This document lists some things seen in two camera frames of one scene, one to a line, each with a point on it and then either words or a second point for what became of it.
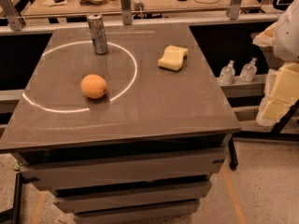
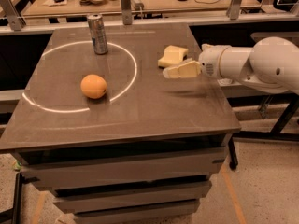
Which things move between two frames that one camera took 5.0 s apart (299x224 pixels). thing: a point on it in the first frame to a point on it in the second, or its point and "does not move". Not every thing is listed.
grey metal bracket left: (15, 21) does not move
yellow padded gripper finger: (266, 36) to (185, 61)
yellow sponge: (173, 58) does not move
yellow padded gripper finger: (281, 93) to (189, 69)
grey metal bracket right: (234, 6) does not move
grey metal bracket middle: (126, 5) does not move
